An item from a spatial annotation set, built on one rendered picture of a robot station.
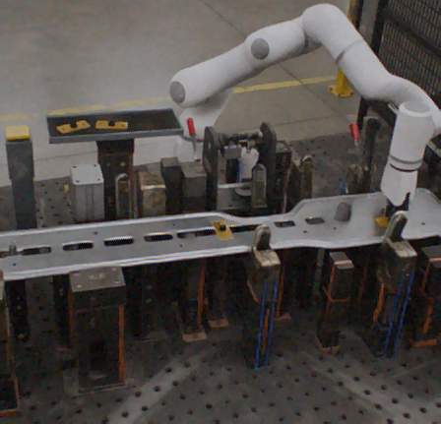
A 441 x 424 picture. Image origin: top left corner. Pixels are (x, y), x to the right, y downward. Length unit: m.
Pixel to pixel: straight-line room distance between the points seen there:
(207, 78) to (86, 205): 0.58
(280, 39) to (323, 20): 0.14
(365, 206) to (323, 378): 0.50
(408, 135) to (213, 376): 0.79
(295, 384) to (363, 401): 0.18
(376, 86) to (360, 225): 0.38
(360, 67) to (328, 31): 0.13
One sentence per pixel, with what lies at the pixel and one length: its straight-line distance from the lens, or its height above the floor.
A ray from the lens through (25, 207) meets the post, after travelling 2.21.
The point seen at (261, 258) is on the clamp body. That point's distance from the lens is 1.83.
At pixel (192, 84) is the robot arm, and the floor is 1.19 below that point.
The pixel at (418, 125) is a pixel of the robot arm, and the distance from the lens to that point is 1.93.
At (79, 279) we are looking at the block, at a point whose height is 1.03.
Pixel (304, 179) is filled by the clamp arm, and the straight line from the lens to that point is 2.16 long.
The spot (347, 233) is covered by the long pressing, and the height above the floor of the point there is 1.00.
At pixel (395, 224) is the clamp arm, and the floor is 1.09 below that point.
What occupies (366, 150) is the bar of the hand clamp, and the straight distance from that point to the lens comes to 2.20.
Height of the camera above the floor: 2.13
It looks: 33 degrees down
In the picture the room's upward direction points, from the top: 5 degrees clockwise
